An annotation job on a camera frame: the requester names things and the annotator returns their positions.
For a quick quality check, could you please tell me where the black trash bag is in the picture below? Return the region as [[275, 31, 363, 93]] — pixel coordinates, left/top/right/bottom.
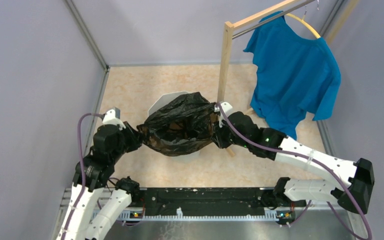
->
[[136, 91, 218, 157]]

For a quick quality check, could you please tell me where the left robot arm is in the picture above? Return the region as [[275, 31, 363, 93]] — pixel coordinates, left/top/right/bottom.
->
[[56, 121, 142, 240]]

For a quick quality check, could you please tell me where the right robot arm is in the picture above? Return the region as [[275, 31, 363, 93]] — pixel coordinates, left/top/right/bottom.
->
[[215, 108, 375, 215]]

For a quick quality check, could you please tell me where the white trash bin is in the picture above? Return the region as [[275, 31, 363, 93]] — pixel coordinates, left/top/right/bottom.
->
[[147, 91, 203, 164]]

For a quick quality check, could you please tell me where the blue t-shirt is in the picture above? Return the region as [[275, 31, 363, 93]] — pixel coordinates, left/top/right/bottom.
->
[[244, 12, 341, 138]]

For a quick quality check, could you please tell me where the wooden clothes rack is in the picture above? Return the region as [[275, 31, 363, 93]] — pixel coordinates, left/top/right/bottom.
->
[[215, 0, 360, 158]]

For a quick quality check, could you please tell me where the yellow clothes hanger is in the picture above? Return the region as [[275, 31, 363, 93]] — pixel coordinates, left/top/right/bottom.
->
[[286, 13, 321, 39]]

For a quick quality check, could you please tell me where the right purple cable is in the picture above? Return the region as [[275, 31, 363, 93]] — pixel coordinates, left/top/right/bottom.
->
[[215, 102, 373, 240]]

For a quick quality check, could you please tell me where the purple cable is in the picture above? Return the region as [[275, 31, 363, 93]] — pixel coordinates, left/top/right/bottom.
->
[[215, 102, 373, 240], [59, 112, 105, 240]]

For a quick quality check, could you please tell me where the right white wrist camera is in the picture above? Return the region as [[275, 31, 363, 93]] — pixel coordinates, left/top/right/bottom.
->
[[214, 101, 234, 128]]

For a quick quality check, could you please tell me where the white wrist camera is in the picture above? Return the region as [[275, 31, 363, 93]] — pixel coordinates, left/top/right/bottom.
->
[[102, 107, 126, 130], [214, 101, 234, 128]]

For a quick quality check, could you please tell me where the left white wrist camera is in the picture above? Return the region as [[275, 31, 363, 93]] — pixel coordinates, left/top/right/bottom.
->
[[102, 107, 126, 130]]

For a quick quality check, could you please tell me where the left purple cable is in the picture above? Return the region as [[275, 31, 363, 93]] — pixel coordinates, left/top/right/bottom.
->
[[59, 112, 105, 240]]

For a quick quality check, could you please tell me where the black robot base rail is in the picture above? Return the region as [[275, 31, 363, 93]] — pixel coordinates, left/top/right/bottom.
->
[[120, 187, 307, 225]]

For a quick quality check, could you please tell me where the aluminium corner frame post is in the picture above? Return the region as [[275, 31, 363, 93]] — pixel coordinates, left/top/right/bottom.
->
[[63, 0, 110, 73]]

